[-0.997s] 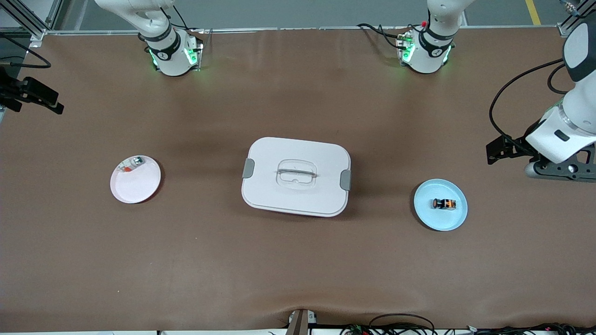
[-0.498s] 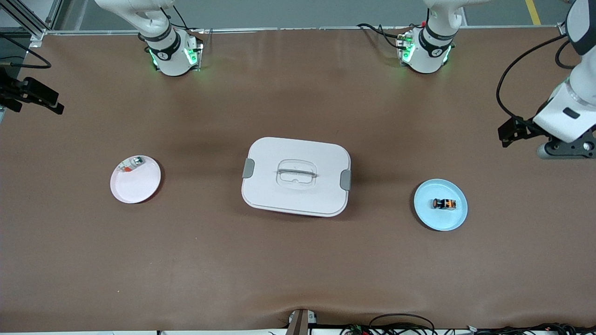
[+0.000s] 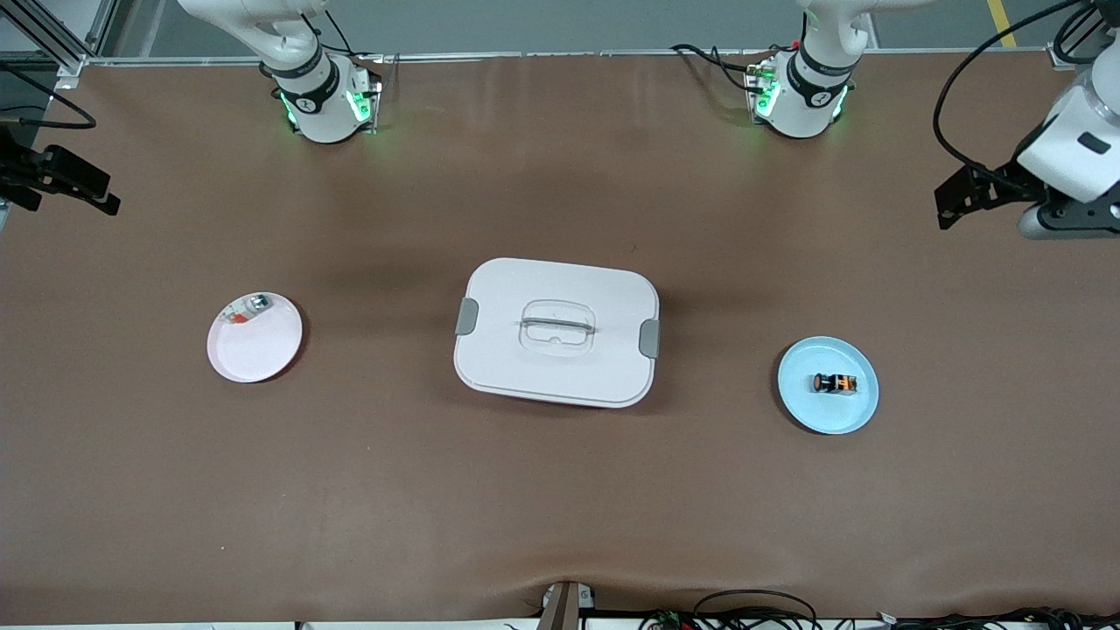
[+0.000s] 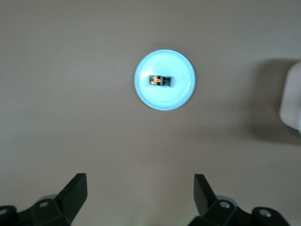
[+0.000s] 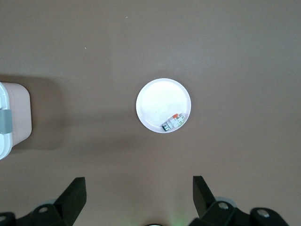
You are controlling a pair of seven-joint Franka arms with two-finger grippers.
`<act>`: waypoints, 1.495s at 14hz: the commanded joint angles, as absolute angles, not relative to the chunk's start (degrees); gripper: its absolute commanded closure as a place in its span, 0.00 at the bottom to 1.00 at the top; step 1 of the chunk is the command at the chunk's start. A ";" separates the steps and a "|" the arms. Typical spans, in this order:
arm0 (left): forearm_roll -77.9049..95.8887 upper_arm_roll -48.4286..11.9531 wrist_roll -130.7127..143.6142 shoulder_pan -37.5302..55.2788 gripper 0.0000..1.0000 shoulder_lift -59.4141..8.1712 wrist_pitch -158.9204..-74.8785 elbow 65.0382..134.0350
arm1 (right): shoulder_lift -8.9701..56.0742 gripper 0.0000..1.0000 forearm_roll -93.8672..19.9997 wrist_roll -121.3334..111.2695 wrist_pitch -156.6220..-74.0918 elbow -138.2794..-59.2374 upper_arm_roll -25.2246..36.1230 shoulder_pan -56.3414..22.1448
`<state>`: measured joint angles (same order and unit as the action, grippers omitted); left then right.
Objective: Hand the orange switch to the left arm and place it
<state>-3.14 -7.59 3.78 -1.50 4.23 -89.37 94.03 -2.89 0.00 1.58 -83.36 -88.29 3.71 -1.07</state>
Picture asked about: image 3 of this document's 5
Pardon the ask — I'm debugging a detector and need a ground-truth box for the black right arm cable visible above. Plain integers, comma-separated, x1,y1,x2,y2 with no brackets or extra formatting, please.
0,59,97,131

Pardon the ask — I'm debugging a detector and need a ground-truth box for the black looped cable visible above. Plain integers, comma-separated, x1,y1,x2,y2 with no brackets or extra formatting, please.
693,589,820,630

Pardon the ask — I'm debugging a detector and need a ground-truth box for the round light blue plate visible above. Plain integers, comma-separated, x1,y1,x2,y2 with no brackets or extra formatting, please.
777,336,879,436

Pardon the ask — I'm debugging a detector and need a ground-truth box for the black cable bundle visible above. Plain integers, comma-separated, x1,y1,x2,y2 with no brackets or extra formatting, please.
875,606,1120,630

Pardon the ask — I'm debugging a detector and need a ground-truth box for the round pink plate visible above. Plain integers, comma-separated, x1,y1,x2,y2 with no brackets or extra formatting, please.
206,291,304,384

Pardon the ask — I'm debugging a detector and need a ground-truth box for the white and green switch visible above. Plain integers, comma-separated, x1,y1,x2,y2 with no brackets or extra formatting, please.
219,294,274,327

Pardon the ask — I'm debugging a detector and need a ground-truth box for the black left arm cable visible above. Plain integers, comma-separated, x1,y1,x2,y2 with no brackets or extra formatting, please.
933,0,1105,178

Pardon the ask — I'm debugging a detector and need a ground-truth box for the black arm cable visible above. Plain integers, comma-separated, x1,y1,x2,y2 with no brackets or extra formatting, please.
933,0,1105,178
0,59,97,131

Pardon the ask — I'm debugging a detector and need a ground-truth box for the white lidded storage box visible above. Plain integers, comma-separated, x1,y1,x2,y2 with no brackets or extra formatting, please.
453,257,662,410

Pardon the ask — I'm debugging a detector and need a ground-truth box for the aluminium frame profile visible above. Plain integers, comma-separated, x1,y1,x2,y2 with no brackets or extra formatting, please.
0,0,119,88
1048,0,1120,69

